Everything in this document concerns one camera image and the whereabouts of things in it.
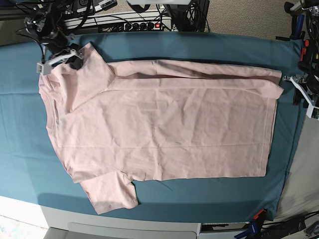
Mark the black power strip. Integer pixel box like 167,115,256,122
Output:
98,21,171,32

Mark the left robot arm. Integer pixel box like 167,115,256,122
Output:
284,0,319,110

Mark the blue handled clamp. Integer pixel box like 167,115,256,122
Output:
284,1,305,40

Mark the pink T-shirt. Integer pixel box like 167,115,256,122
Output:
38,44,283,214

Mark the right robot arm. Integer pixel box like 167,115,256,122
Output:
24,0,83,75

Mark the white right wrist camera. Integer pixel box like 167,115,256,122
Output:
36,62,53,76

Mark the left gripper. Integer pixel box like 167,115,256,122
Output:
293,75,319,105

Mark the teal table cloth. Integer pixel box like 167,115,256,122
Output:
0,31,305,223

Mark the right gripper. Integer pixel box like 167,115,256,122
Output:
40,32,83,70

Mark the blue clamp bottom right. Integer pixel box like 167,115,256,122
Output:
234,209,267,239

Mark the orange black clamp top right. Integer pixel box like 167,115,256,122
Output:
300,39,310,61

